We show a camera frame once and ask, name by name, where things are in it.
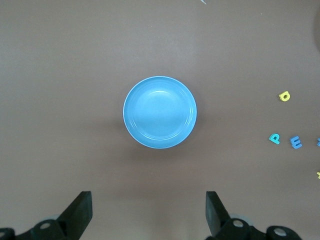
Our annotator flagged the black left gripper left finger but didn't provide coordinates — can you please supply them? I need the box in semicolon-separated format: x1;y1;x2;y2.
0;191;93;240

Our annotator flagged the teal foam letter p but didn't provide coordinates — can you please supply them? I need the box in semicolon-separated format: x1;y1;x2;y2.
268;133;281;145

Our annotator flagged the blue plate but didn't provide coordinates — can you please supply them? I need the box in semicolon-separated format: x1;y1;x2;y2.
122;75;198;150

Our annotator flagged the blue foam letter m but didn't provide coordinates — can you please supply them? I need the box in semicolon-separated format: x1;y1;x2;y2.
289;135;304;150

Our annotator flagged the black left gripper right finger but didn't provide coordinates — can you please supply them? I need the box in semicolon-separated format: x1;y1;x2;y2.
205;191;301;240

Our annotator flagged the brown table cover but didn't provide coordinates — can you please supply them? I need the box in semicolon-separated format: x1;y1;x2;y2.
0;0;320;240

